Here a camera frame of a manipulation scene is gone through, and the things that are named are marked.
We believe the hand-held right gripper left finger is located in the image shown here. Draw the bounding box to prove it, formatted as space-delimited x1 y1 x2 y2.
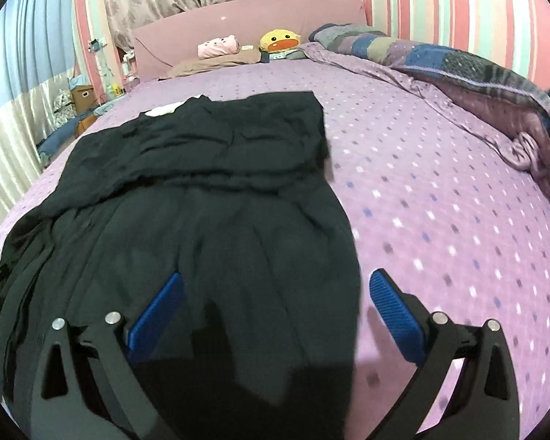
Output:
30 272 186 440

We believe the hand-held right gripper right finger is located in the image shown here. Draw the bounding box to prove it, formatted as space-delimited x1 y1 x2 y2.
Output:
369 269 521 440

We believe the black jacket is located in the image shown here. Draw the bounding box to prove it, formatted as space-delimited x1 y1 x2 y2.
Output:
0 92 363 440

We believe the bed with purple dotted sheet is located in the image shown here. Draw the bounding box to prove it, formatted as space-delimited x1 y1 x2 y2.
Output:
0 62 550 440

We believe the white satin curtain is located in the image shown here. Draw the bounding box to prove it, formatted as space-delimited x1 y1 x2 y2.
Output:
0 66 81 248

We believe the blue cloth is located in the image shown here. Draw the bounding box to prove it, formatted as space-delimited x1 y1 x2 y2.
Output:
37 114 97 157

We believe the cardboard box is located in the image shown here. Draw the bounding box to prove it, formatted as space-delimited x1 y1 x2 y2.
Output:
71 85 95 113

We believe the blue curtain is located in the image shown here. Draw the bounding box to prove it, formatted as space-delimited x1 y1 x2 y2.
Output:
0 0 76 120

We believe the patchwork quilt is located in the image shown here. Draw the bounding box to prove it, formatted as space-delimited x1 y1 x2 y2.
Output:
302 23 550 212

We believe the brown pillow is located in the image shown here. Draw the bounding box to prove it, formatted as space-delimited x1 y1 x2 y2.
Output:
167 48 262 78

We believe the pink plush toy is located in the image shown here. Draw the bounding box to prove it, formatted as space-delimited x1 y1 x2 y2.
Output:
198 34 240 59

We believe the yellow duck plush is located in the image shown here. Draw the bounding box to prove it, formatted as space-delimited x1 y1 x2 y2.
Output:
259 29 308 62

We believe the pink headboard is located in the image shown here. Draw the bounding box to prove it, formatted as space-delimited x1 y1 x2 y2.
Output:
133 0 366 81

